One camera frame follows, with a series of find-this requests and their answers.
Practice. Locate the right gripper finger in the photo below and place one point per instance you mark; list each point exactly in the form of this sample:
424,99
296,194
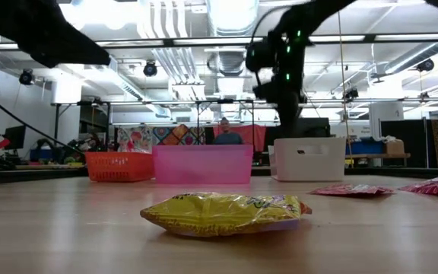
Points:
289,122

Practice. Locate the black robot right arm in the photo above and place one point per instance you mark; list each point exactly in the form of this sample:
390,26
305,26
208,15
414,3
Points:
318,7

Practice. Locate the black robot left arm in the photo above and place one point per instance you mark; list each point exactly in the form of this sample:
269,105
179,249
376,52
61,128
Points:
32,26

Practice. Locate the red candy pack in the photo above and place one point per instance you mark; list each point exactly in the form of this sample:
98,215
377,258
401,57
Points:
437,185
350,189

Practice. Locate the yellow candy pack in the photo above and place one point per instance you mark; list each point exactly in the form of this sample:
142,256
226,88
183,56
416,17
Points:
219,215

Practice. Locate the black monitor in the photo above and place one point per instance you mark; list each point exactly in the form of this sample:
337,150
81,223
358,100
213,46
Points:
318,127
13,137

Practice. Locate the red backdrop cloth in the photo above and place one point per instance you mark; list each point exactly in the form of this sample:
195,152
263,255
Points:
251,133

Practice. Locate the white plastic basket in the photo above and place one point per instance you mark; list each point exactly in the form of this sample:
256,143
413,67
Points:
291,163

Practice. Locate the person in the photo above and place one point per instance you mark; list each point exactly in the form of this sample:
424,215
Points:
228,137

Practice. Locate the black ceiling spotlight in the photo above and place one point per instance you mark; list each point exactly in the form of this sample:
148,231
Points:
424,64
150,69
350,93
25,78

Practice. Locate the blue storage bin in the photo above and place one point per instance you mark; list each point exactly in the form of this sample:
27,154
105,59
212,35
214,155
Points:
44,154
363,148

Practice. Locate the white pillar cabinet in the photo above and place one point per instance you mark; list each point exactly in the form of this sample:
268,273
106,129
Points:
384,118

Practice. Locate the pink plastic basket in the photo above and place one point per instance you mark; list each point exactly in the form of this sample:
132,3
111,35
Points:
204,163

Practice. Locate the wooden table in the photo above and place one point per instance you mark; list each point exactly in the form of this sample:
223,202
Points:
378,155

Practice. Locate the cardboard box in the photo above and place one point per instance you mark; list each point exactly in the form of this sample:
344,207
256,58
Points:
394,147

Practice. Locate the black partition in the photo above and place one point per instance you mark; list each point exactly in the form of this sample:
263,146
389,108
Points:
416,141

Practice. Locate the colourful quilt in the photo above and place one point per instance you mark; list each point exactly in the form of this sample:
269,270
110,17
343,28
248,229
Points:
158,137

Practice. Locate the orange mesh basket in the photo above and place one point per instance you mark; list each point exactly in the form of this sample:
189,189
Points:
118,167

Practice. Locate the black scaffold frame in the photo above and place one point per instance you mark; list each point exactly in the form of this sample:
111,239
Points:
56,129

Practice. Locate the black aluminium table frame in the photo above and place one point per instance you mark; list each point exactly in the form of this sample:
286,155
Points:
29,176

